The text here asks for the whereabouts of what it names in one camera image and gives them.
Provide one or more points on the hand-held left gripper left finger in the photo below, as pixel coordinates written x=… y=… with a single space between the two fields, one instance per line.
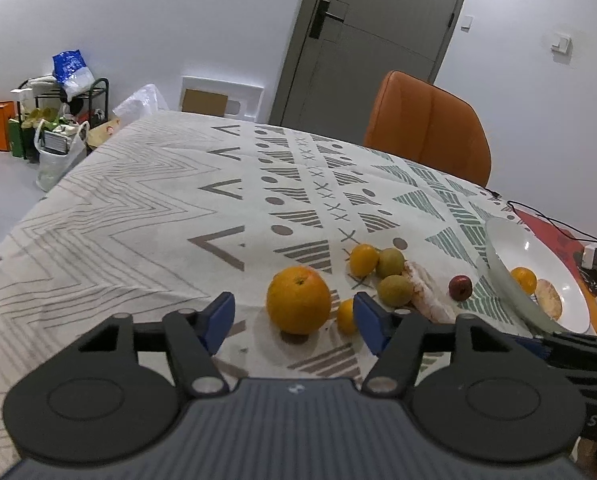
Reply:
x=219 y=320

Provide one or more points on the pale bread roll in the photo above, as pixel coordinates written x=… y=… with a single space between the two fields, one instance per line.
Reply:
x=428 y=295

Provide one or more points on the small red apple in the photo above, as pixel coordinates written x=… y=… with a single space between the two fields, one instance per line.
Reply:
x=460 y=287

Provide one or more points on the brown cardboard piece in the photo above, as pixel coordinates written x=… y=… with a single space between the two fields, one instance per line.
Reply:
x=205 y=102

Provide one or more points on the white wall socket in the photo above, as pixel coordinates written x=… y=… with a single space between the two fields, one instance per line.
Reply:
x=561 y=47

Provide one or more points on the medium orange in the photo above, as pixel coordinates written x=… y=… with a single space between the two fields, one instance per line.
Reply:
x=363 y=259

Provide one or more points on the blue plastic bag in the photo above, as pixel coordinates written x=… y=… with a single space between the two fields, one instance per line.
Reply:
x=71 y=72

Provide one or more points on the red printed mat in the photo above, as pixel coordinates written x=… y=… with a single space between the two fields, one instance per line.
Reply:
x=553 y=240

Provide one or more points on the grey door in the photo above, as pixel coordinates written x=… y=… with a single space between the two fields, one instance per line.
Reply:
x=373 y=35

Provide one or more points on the white foam packaging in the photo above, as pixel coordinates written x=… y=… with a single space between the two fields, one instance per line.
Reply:
x=243 y=97

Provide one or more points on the white plate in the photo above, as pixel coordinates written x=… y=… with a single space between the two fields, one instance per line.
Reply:
x=523 y=250

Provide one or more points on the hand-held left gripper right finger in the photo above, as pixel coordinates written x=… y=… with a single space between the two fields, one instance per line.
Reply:
x=371 y=322

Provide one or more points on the tan paper bag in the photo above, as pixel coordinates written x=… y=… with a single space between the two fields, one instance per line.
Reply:
x=103 y=134

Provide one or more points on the green round fruit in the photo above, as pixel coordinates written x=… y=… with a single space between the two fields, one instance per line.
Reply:
x=391 y=261
x=395 y=290

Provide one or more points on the small orange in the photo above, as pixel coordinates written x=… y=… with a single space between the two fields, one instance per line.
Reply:
x=347 y=316
x=524 y=280

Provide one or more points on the green box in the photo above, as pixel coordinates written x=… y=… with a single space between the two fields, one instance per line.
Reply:
x=17 y=137

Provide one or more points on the large orange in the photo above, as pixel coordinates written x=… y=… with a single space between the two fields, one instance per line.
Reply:
x=298 y=300

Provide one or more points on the black rack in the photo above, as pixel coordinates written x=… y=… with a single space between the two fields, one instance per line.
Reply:
x=101 y=97

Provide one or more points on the person's right hand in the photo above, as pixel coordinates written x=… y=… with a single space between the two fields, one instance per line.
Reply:
x=592 y=460

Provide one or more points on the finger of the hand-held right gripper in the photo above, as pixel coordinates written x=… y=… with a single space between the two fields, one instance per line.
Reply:
x=533 y=346
x=593 y=367

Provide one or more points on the orange chair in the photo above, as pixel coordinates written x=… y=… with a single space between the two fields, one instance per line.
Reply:
x=428 y=125

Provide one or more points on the white plastic bag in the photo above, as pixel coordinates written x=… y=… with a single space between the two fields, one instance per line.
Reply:
x=141 y=102

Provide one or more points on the white shopping bag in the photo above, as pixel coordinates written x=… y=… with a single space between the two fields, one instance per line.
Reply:
x=58 y=160

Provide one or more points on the white light switch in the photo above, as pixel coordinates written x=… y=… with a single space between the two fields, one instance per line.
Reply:
x=468 y=23

